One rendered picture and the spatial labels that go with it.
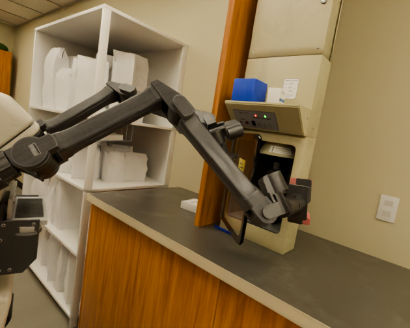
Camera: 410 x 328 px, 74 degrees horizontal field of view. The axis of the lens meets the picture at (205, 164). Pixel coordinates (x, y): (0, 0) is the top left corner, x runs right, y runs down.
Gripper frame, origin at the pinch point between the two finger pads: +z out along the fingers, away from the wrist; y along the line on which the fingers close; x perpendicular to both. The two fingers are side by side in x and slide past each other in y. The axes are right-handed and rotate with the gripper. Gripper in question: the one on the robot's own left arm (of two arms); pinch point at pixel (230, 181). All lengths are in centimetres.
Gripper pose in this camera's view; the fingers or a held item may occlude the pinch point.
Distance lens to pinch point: 102.6
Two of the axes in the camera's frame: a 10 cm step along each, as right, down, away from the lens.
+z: 3.1, 9.4, 1.7
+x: 2.1, 1.1, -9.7
